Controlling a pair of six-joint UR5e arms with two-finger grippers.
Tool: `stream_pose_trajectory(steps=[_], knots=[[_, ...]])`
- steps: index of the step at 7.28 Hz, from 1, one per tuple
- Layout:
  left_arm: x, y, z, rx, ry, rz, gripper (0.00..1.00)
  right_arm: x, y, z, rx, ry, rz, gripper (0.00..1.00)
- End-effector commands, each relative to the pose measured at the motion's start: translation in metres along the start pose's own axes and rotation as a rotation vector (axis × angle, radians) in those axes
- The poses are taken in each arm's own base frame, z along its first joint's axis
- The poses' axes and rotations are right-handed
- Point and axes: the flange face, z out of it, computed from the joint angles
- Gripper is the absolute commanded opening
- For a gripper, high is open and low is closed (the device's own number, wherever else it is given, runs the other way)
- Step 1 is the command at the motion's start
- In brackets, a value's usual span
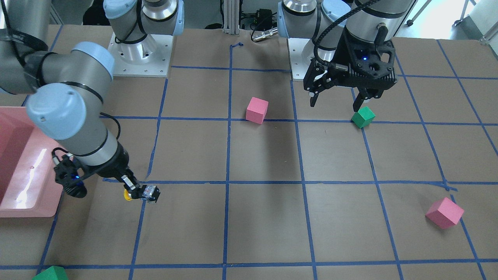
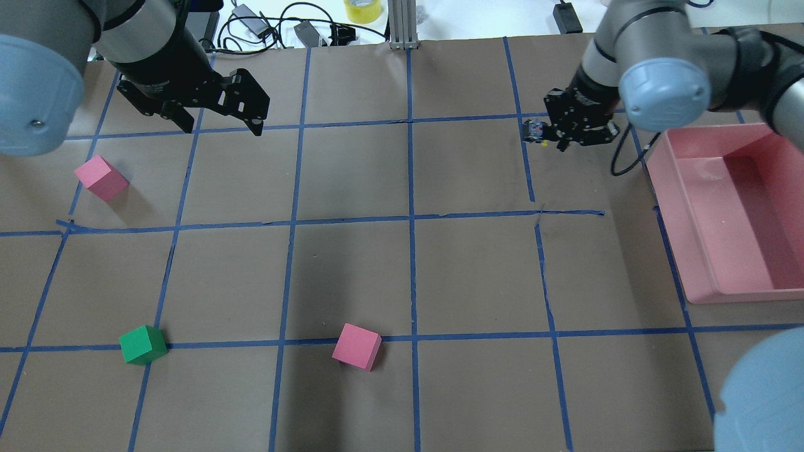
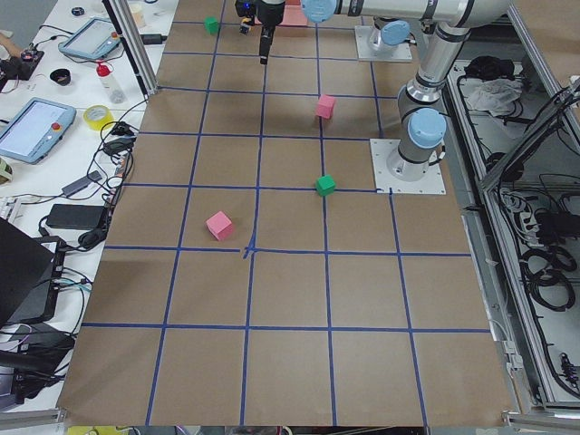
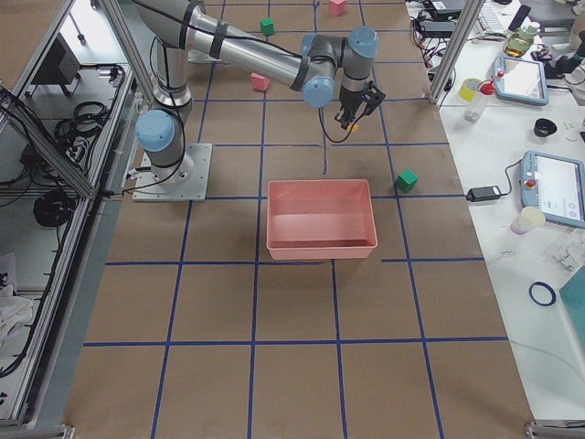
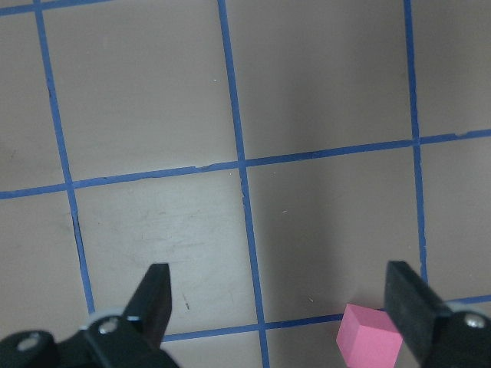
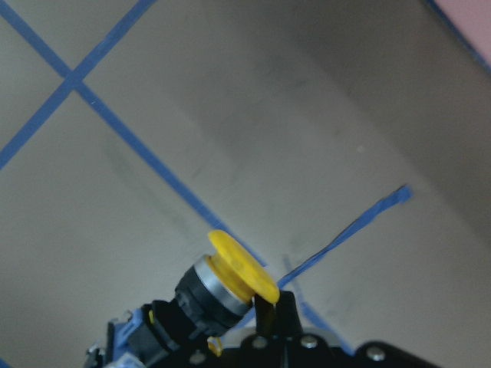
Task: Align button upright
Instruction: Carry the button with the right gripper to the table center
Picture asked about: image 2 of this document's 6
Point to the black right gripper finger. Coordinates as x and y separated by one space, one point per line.
545 128
563 139

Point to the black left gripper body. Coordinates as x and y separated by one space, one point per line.
168 64

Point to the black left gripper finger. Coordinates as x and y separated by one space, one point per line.
172 110
245 99

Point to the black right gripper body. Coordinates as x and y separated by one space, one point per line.
587 95

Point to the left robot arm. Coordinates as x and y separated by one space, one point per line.
45 47

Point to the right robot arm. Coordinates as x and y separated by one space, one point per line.
669 77

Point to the black power adapter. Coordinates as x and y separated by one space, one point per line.
566 18

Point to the pink cube far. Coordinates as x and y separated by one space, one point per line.
101 178

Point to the yellow tape roll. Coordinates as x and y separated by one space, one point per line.
363 11

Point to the pink plastic bin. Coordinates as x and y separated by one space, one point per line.
731 201

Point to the green cube near base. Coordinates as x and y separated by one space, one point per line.
143 345

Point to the pink cube near base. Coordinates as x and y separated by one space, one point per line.
357 346

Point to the aluminium frame post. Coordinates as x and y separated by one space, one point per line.
403 34

